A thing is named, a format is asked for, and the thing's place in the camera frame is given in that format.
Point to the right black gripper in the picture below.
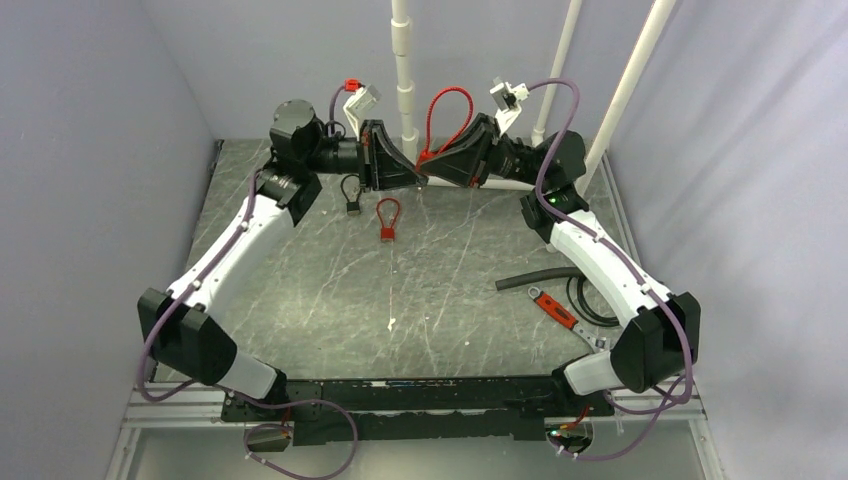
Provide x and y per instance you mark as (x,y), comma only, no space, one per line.
(468,169)

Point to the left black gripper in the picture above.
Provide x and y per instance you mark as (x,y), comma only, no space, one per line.
(381,165)

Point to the red cable lock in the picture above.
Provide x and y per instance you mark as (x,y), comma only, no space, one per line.
(388,211)
(448,115)

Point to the black cable lock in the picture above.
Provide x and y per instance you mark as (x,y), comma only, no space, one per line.
(350,187)

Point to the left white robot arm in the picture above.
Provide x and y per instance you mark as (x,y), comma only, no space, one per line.
(180,323)

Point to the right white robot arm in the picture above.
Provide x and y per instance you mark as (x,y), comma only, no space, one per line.
(660,329)

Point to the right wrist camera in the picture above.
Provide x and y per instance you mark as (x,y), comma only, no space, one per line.
(508,99)

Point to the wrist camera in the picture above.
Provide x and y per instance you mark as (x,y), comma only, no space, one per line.
(363,98)
(508,99)

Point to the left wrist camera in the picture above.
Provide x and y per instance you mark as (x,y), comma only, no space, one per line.
(363,98)

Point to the red handled tool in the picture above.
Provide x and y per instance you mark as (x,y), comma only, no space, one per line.
(563,317)

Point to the white PVC pipe frame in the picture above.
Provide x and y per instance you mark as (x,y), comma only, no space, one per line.
(582,60)

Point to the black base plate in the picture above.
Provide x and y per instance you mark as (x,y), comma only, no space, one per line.
(522,408)

